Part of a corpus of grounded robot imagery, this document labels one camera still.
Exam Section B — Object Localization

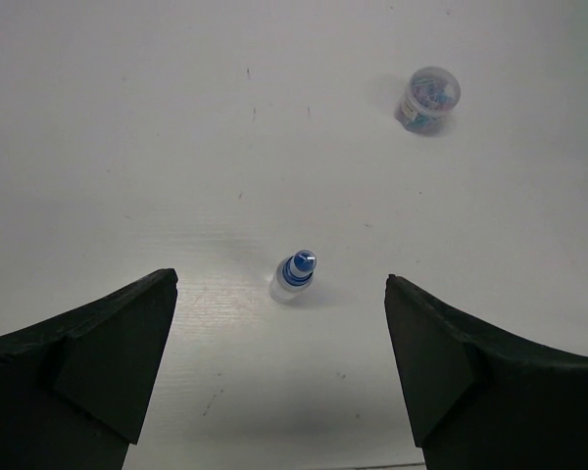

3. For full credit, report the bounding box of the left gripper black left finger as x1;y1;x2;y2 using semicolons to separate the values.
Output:
0;268;178;469

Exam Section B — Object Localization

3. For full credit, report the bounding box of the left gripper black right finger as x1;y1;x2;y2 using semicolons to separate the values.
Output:
384;275;588;469

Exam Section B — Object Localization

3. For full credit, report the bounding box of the small clear glue bottle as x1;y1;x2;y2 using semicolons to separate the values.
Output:
269;250;318;304

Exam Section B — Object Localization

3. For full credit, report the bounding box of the clear jar of pins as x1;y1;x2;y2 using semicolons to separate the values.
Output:
395;67;461;135

